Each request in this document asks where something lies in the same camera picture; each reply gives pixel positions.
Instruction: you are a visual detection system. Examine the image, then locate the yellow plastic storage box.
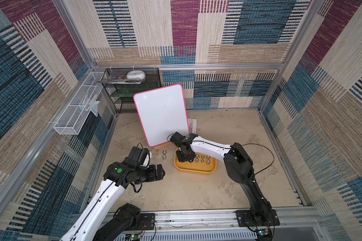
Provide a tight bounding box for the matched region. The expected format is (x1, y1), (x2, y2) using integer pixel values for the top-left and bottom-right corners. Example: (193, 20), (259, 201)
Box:
(174, 148), (217, 175)

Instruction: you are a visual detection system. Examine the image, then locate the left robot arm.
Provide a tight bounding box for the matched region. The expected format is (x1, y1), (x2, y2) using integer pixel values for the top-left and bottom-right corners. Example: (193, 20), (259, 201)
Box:
(61, 146), (166, 241)

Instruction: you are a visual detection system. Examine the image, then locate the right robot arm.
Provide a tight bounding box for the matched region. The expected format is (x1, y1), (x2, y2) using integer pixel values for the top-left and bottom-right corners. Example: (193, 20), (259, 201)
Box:
(168, 132), (280, 226)

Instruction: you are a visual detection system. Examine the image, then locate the white ruler package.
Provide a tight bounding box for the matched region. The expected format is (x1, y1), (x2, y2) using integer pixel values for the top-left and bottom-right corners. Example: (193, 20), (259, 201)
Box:
(188, 118), (197, 134)

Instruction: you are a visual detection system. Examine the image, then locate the pink framed whiteboard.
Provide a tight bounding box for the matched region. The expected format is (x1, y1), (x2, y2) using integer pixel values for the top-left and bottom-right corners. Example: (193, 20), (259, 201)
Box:
(133, 84), (190, 147)

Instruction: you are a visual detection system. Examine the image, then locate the white round device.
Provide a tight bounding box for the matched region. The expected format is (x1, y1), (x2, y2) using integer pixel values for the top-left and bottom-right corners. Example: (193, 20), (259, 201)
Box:
(126, 70), (146, 81)

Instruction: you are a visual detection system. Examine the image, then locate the magazine on shelf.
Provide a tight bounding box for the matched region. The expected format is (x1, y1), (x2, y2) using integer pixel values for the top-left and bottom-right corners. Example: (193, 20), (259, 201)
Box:
(97, 75), (145, 84)

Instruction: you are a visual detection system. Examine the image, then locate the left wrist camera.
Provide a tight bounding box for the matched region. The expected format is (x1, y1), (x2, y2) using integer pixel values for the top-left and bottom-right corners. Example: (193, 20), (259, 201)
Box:
(140, 150), (152, 167)

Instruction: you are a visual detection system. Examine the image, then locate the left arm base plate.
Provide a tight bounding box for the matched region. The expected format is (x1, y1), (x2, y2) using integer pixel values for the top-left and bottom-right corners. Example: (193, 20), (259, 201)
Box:
(130, 213), (155, 231)

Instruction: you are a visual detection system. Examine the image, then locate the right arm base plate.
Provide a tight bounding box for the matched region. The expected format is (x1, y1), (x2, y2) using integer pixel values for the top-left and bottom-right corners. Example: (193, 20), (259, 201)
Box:
(235, 209), (281, 227)

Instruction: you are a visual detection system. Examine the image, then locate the black wire shelf rack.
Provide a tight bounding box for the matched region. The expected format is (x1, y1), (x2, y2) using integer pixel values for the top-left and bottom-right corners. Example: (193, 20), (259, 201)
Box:
(101, 68), (161, 113)

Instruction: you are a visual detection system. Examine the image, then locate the white wire wall basket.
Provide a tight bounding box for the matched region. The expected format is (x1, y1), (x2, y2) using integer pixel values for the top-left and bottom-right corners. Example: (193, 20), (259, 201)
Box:
(54, 72), (104, 135)

